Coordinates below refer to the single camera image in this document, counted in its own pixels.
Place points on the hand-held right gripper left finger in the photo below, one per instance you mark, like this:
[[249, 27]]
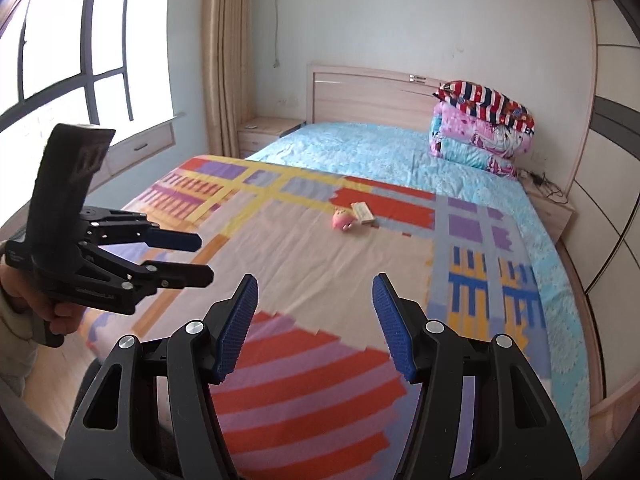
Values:
[[237, 330]]

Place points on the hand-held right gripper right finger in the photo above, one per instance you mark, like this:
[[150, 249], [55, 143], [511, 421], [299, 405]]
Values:
[[395, 330]]

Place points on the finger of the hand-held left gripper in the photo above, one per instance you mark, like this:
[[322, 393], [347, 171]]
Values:
[[180, 277], [172, 241]]

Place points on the person's left forearm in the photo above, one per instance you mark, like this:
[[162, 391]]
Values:
[[15, 355]]

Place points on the person's left hand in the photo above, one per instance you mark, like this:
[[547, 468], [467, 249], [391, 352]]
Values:
[[27, 300]]

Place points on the window sill drawer cabinet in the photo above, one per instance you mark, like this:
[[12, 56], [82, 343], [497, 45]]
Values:
[[140, 147]]

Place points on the colourful patterned blanket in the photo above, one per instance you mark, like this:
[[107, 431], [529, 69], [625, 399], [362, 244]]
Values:
[[300, 250]]

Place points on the pink toy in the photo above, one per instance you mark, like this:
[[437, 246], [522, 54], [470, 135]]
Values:
[[345, 221]]

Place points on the small cream box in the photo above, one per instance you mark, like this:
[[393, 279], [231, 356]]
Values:
[[364, 212]]

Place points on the dark framed window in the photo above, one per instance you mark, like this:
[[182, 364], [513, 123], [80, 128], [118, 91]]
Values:
[[75, 25]]

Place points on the blue floral bedsheet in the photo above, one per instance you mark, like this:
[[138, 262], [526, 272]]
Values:
[[380, 155]]

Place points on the beige curtain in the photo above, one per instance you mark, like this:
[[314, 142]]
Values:
[[227, 60]]

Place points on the pink blue folded quilt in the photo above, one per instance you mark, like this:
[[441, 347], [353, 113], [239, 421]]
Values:
[[465, 135]]

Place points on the striped folded quilt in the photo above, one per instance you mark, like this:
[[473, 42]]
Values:
[[480, 100]]

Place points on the white grey wardrobe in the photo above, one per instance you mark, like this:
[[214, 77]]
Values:
[[610, 160]]

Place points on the wooden bed frame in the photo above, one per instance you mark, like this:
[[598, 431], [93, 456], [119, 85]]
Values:
[[360, 95]]

